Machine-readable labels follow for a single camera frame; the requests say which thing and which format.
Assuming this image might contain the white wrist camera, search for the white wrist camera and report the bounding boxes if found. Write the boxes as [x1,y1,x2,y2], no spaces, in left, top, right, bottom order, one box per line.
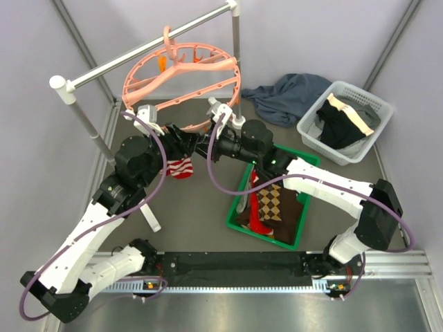
[136,104,165,136]
[207,104,233,125]

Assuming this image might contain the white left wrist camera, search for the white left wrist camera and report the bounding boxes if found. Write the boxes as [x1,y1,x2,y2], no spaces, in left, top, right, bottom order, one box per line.
[136,104,165,136]

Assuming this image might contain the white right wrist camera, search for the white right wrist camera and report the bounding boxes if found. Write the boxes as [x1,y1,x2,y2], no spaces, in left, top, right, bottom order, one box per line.
[207,104,233,125]

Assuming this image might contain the pink round clip hanger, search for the pink round clip hanger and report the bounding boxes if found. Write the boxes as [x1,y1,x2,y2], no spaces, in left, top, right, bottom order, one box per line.
[122,26,242,115]

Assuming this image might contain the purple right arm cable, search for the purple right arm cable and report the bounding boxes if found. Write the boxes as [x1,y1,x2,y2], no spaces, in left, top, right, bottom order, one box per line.
[206,111,416,302]

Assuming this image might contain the red white striped sock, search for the red white striped sock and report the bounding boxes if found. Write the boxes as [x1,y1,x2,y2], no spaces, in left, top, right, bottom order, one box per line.
[166,157,194,180]

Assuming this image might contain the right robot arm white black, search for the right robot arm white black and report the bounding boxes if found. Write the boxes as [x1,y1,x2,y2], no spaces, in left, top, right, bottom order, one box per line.
[194,119,403,274]

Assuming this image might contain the white and silver drying rack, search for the white and silver drying rack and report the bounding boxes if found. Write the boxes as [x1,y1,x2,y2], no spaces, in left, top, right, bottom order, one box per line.
[48,0,273,233]

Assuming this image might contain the brown argyle sock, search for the brown argyle sock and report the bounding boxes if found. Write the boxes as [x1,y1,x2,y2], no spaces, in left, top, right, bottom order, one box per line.
[257,184,282,221]

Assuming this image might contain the blue grey cloth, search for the blue grey cloth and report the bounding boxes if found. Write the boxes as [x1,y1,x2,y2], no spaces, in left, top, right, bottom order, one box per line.
[242,73,332,128]

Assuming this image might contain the white plastic laundry basket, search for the white plastic laundry basket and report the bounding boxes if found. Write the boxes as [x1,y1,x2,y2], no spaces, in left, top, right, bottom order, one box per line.
[296,81,395,166]

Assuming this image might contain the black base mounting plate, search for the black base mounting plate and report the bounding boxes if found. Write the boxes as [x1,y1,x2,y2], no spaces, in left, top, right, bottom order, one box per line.
[158,251,312,287]

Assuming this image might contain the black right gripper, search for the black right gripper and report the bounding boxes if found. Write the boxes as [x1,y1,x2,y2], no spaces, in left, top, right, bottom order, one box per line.
[194,124,260,167]

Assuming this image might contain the black cream garment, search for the black cream garment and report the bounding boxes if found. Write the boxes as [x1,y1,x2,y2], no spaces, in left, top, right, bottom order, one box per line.
[311,99,367,150]

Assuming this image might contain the grey garment in basket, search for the grey garment in basket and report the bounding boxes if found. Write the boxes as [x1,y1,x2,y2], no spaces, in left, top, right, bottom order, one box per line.
[337,95,381,130]

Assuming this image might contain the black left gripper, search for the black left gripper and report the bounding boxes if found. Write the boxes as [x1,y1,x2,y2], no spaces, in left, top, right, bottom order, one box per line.
[138,121,199,187]

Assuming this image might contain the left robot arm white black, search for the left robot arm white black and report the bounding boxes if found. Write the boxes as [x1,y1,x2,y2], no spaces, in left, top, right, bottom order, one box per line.
[20,124,201,323]

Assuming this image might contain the grey slotted cable duct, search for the grey slotted cable duct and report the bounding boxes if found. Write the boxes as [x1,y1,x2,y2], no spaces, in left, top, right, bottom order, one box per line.
[101,279,331,295]

